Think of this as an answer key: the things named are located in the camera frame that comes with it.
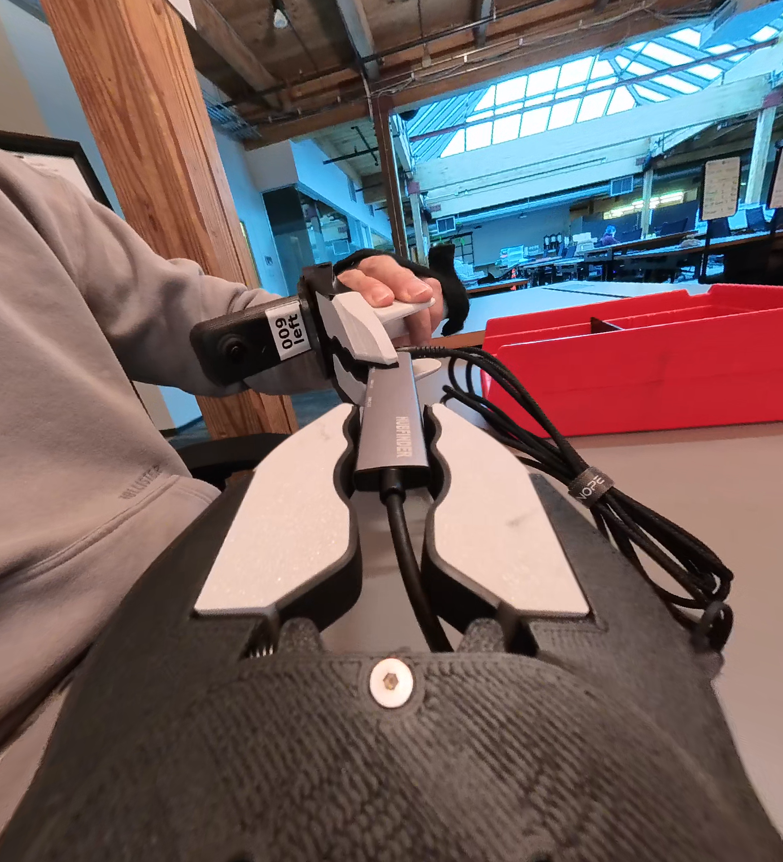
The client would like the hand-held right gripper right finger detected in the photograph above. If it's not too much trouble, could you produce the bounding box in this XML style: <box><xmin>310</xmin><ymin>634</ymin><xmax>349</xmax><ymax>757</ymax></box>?
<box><xmin>420</xmin><ymin>403</ymin><xmax>591</xmax><ymax>654</ymax></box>

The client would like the white table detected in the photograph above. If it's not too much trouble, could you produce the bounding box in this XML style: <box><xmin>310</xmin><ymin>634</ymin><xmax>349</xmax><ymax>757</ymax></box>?
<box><xmin>462</xmin><ymin>279</ymin><xmax>712</xmax><ymax>334</ymax></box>

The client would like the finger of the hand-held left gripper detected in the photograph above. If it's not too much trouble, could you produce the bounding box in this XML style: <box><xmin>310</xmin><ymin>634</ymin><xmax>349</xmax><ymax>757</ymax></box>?
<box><xmin>329</xmin><ymin>291</ymin><xmax>400</xmax><ymax>369</ymax></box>
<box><xmin>332</xmin><ymin>340</ymin><xmax>443</xmax><ymax>406</ymax></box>

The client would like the black chair armrest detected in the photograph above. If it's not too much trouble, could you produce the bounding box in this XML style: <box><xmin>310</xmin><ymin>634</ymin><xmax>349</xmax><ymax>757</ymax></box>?
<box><xmin>169</xmin><ymin>431</ymin><xmax>293</xmax><ymax>489</ymax></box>

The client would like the black framed board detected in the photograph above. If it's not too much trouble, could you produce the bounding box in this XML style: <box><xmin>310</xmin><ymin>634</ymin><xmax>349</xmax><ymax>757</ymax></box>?
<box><xmin>0</xmin><ymin>124</ymin><xmax>115</xmax><ymax>211</ymax></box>

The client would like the wooden post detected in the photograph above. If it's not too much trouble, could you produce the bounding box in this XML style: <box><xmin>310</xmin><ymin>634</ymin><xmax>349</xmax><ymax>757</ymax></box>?
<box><xmin>40</xmin><ymin>0</ymin><xmax>299</xmax><ymax>439</ymax></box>

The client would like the grey USB hub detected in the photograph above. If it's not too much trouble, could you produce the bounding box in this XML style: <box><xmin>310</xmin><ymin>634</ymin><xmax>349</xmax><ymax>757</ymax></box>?
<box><xmin>353</xmin><ymin>350</ymin><xmax>456</xmax><ymax>653</ymax></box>

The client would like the long dark table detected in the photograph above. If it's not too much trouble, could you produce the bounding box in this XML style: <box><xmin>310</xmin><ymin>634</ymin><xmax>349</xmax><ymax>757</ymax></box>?
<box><xmin>519</xmin><ymin>225</ymin><xmax>783</xmax><ymax>284</ymax></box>

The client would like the grey desk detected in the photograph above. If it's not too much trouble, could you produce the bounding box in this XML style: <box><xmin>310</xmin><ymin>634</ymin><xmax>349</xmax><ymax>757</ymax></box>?
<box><xmin>425</xmin><ymin>357</ymin><xmax>783</xmax><ymax>862</ymax></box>

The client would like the person's grey sweatshirt torso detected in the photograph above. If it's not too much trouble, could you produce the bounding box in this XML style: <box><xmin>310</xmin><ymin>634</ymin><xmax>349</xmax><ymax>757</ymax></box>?
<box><xmin>0</xmin><ymin>124</ymin><xmax>231</xmax><ymax>775</ymax></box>

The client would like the black braided cable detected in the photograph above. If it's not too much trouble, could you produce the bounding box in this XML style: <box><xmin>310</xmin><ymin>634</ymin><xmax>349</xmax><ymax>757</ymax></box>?
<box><xmin>398</xmin><ymin>343</ymin><xmax>735</xmax><ymax>651</ymax></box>

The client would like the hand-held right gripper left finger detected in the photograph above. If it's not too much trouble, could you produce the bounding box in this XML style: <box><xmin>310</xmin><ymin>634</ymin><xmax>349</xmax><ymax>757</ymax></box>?
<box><xmin>192</xmin><ymin>403</ymin><xmax>364</xmax><ymax>633</ymax></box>

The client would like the red plastic bin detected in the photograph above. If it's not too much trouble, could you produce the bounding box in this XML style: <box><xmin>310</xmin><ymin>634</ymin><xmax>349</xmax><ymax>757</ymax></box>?
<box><xmin>481</xmin><ymin>283</ymin><xmax>783</xmax><ymax>439</ymax></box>

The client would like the person's left forearm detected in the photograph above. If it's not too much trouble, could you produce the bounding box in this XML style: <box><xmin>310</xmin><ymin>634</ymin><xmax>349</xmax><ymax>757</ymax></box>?
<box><xmin>88</xmin><ymin>195</ymin><xmax>311</xmax><ymax>398</ymax></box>

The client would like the person's left hand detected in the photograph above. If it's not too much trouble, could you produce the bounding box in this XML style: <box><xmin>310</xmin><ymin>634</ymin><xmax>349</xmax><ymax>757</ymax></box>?
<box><xmin>347</xmin><ymin>258</ymin><xmax>446</xmax><ymax>349</ymax></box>

